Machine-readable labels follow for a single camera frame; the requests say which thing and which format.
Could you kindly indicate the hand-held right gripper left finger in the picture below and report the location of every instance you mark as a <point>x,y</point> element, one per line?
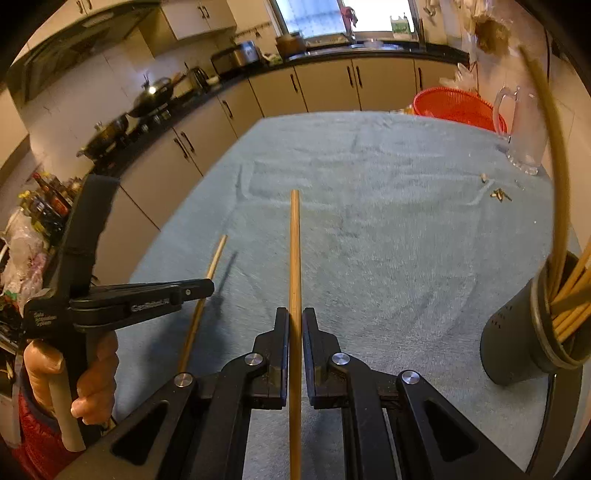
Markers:
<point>282,332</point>

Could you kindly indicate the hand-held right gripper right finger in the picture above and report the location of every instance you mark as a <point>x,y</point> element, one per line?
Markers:
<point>308,332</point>

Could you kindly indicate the green label bottle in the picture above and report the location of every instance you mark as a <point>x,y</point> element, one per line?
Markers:
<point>400,26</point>

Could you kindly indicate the black wok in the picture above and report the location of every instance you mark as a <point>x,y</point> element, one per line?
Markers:
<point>152,94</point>

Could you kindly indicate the red plastic basket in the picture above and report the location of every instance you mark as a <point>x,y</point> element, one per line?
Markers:
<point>452,108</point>

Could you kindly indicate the dark grey chopstick holder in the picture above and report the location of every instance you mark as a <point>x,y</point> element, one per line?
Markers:
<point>508,341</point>

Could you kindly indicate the white plastic bag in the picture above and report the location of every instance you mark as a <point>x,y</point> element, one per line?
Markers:
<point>461,78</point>

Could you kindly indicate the clear glass pitcher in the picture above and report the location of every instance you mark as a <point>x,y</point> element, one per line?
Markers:
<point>526,138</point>

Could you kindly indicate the beige base cabinets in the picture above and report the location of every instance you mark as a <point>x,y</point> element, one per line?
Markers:
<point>323,87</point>

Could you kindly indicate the curved wooden chopstick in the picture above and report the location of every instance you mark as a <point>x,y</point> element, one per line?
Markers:
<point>554,184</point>

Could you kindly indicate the kitchen window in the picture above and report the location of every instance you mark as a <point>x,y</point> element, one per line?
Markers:
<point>314,14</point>

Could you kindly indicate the light blue tablecloth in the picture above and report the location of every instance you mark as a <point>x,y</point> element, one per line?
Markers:
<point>369,230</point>

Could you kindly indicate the person's left hand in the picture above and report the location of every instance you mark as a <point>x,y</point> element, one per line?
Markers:
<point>97,383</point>

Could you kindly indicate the metal faucet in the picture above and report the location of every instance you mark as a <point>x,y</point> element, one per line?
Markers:
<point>352,32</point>

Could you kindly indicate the black range hood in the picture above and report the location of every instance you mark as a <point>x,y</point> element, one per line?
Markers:
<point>69,50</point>

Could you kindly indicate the brown pot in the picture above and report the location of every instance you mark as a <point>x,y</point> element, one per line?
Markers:
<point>291,46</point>

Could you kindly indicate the hanging plastic bags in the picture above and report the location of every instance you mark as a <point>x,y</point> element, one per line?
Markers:
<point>489,34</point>

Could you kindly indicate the crumpled plastic bags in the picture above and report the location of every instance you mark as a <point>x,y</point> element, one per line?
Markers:
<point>23,263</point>

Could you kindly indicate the steel pot with lid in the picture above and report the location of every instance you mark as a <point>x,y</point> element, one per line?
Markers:
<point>104,136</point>

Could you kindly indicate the black flat rectangular object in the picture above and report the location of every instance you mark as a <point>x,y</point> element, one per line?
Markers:
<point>549,415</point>

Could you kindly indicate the pink cloth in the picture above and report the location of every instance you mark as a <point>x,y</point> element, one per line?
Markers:
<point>350,14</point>

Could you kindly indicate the black kettle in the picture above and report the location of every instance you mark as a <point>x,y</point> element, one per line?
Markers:
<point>197,79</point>

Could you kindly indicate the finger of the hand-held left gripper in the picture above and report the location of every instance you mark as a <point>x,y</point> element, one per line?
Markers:
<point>196,291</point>

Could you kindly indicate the steel sink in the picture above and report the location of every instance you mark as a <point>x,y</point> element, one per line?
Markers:
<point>351,45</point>

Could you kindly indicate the small metal pieces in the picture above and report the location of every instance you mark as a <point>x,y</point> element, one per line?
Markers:
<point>500,194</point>

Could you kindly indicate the cluster of condiment bottles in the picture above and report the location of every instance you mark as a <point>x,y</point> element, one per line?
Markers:
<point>48,203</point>

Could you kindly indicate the beige wall cabinets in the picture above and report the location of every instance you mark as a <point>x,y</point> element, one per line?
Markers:
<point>198,18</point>

